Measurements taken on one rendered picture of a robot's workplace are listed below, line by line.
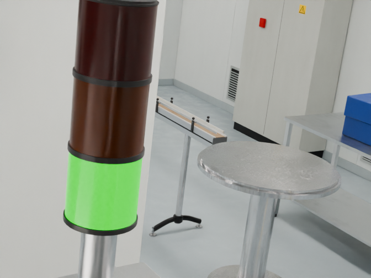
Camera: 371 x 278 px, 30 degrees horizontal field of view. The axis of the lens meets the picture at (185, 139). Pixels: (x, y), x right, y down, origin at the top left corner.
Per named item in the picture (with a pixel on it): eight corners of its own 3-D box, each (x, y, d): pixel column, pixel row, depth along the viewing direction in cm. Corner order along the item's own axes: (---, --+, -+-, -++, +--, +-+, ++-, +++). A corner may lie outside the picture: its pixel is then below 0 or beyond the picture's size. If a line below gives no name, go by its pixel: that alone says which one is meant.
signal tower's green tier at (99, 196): (83, 236, 44) (88, 165, 43) (53, 206, 48) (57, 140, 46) (149, 225, 47) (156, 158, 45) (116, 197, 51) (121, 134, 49)
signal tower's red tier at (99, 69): (94, 84, 41) (100, 5, 40) (61, 64, 45) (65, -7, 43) (164, 81, 44) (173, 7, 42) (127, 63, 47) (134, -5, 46)
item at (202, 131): (227, 147, 500) (230, 127, 495) (210, 149, 492) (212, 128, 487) (40, 43, 781) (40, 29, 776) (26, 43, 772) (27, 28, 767)
